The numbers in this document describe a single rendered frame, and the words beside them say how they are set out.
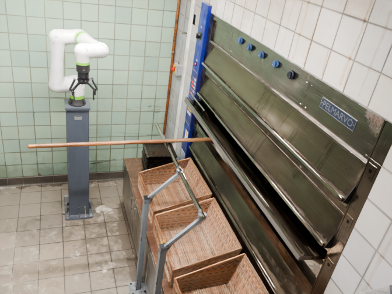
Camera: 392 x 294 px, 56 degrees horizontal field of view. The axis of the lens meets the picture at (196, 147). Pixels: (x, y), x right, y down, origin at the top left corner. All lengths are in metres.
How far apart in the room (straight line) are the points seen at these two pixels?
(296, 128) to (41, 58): 2.59
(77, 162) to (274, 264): 2.06
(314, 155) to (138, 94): 2.55
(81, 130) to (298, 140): 2.07
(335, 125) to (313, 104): 0.18
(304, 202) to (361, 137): 0.49
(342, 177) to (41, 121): 3.10
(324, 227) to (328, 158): 0.32
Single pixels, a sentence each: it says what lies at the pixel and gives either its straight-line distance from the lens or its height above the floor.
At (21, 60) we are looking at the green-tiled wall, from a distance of 3.85.
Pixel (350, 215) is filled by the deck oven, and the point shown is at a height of 1.66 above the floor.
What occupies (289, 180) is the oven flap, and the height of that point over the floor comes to 1.54.
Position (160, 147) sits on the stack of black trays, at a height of 0.80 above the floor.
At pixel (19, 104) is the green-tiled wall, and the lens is 4.01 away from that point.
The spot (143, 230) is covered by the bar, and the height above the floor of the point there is 0.66.
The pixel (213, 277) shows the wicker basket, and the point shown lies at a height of 0.67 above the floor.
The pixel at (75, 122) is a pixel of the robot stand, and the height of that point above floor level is 1.06.
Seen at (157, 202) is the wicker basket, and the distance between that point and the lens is 3.23.
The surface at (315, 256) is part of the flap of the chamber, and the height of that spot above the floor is 1.39.
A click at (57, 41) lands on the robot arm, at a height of 1.78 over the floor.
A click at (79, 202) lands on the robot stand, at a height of 0.18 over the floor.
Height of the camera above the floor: 2.58
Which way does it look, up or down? 29 degrees down
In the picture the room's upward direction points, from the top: 9 degrees clockwise
